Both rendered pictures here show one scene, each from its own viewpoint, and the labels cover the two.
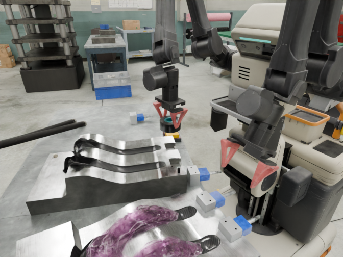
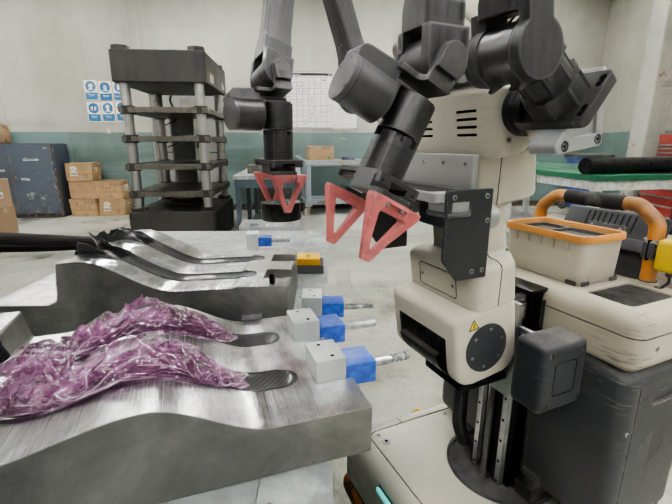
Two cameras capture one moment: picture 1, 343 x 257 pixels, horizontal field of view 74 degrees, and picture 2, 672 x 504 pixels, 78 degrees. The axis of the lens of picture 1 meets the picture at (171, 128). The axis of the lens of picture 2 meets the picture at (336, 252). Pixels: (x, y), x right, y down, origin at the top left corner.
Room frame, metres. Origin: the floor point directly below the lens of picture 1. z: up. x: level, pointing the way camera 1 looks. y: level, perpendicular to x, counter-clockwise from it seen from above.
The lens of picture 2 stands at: (-0.04, -0.23, 1.12)
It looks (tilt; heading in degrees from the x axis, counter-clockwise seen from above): 15 degrees down; 9
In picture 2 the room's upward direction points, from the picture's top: straight up
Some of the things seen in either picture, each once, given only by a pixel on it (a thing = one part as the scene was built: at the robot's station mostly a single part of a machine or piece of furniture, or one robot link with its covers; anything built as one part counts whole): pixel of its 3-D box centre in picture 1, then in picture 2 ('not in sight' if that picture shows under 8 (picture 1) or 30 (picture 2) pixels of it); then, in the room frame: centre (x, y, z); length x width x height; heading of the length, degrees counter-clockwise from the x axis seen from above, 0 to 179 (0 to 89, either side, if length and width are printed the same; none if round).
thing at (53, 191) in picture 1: (112, 164); (165, 275); (0.67, 0.22, 0.87); 0.50 x 0.26 x 0.14; 101
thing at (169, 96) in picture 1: (170, 93); (278, 149); (0.76, 0.01, 1.11); 0.10 x 0.07 x 0.07; 38
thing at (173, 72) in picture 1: (168, 76); (274, 116); (0.75, 0.01, 1.17); 0.07 x 0.06 x 0.07; 137
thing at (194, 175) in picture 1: (205, 174); (337, 306); (0.66, -0.13, 0.83); 0.13 x 0.05 x 0.05; 102
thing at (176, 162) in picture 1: (176, 166); (278, 283); (0.65, -0.02, 0.87); 0.05 x 0.05 x 0.04; 11
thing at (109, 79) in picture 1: (112, 79); (271, 230); (3.84, 1.02, 0.28); 0.61 x 0.41 x 0.15; 104
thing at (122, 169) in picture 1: (114, 154); (169, 253); (0.66, 0.20, 0.92); 0.35 x 0.16 x 0.09; 101
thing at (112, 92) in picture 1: (113, 88); not in sight; (3.84, 1.03, 0.11); 0.61 x 0.41 x 0.22; 104
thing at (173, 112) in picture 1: (174, 114); (284, 187); (0.74, -0.01, 1.04); 0.07 x 0.07 x 0.09; 38
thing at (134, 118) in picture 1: (141, 117); (268, 240); (1.16, 0.17, 0.83); 0.13 x 0.05 x 0.05; 105
